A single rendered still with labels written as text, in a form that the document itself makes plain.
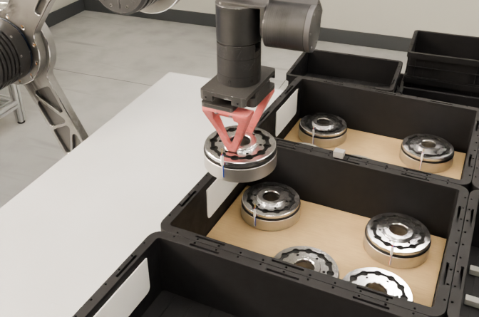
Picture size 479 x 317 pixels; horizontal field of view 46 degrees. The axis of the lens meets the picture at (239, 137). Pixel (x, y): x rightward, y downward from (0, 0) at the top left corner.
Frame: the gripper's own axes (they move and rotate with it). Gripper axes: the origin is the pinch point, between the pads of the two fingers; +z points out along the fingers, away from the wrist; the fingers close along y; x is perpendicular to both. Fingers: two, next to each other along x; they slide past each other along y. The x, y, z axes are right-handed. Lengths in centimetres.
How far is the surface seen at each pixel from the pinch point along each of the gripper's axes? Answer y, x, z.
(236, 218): 8.2, 4.7, 22.3
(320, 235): 10.2, -10.1, 22.3
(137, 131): 45, 52, 36
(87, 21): 276, 268, 112
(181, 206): -3.7, 8.1, 12.3
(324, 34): 315, 83, 107
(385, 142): 46, -13, 23
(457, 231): 7.8, -30.5, 12.2
